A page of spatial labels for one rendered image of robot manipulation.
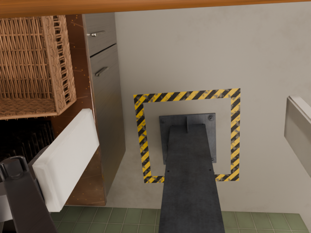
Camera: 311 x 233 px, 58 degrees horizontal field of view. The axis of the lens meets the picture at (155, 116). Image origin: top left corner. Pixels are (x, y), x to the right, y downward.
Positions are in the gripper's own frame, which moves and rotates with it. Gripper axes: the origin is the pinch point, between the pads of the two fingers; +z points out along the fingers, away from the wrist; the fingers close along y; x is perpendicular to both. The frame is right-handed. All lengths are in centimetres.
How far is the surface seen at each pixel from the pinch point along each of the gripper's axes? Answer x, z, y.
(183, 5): 6.8, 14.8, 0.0
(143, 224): -121, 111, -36
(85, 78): -16, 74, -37
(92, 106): -26, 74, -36
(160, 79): -35, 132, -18
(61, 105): -20, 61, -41
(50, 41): -1, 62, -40
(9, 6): 8.8, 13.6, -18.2
